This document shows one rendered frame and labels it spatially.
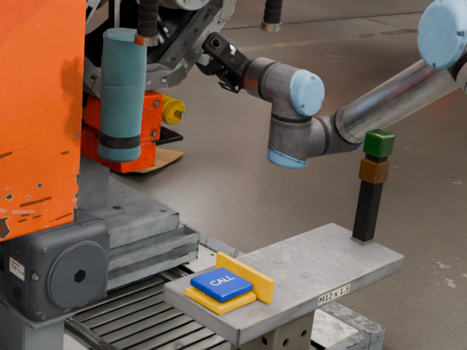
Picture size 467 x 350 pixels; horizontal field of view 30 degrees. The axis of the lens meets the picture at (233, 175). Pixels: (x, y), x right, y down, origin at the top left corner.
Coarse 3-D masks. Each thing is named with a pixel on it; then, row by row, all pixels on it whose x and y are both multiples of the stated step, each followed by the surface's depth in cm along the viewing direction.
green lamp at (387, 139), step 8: (368, 136) 152; (376, 136) 151; (384, 136) 151; (392, 136) 152; (368, 144) 153; (376, 144) 152; (384, 144) 151; (392, 144) 153; (368, 152) 153; (376, 152) 152; (384, 152) 152
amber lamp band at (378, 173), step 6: (366, 162) 154; (372, 162) 153; (384, 162) 154; (390, 162) 155; (360, 168) 155; (366, 168) 154; (372, 168) 153; (378, 168) 153; (384, 168) 154; (360, 174) 155; (366, 174) 154; (372, 174) 153; (378, 174) 153; (384, 174) 155; (366, 180) 155; (372, 180) 154; (378, 180) 154; (384, 180) 155
